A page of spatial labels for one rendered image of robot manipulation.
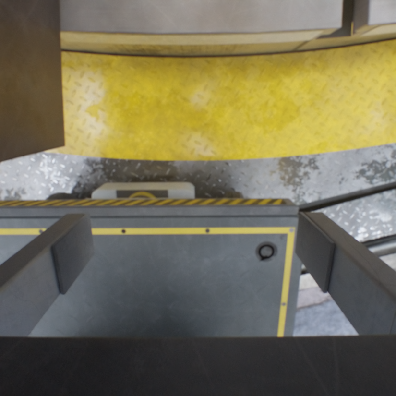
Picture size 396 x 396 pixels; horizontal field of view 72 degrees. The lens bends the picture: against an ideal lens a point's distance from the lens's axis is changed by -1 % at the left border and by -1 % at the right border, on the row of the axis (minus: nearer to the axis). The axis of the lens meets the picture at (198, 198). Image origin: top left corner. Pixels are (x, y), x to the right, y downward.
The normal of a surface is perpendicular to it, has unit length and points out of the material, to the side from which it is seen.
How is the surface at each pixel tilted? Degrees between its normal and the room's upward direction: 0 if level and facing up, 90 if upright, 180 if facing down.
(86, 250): 90
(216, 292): 0
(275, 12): 0
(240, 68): 0
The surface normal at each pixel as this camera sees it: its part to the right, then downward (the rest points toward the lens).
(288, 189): 0.00, 0.29
